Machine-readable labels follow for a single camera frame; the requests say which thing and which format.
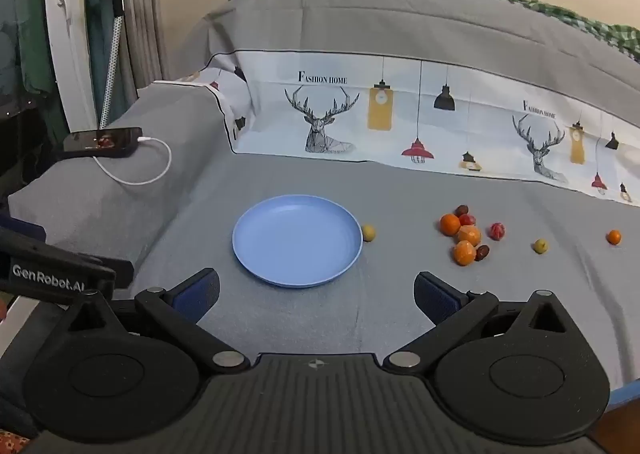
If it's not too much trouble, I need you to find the blue round plate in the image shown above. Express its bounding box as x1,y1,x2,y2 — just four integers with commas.
232,194,364,289

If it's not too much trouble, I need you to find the white door frame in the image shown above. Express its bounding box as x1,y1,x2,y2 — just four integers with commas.
44,0,98,135

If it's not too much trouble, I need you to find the green hanging cloth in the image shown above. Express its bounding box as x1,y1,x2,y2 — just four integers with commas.
0,0,56,94

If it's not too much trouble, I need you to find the red patterned cloth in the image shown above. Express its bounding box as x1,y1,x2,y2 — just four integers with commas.
0,429,31,454

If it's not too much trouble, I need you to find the deer and lamp printed sheet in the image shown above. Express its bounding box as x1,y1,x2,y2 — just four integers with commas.
180,50,640,207

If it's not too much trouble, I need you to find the white charging cable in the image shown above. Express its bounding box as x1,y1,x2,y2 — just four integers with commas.
92,135,172,186

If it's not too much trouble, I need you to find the grey bed cover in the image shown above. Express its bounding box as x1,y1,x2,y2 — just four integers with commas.
7,0,640,385

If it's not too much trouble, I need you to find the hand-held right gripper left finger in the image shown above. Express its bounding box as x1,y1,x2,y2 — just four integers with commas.
62,268,251,375

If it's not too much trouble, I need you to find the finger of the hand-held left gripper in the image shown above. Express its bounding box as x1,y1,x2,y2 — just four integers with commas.
100,258,134,289

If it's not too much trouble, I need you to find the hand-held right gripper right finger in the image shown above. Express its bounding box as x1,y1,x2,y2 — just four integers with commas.
382,271,571,375

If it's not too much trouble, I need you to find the grey curtain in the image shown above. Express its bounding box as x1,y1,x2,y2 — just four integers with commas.
122,0,171,104

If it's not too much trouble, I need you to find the blue mat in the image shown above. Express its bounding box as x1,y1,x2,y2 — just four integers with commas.
607,374,640,405

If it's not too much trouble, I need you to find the black smartphone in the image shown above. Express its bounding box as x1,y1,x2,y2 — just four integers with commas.
62,127,143,159

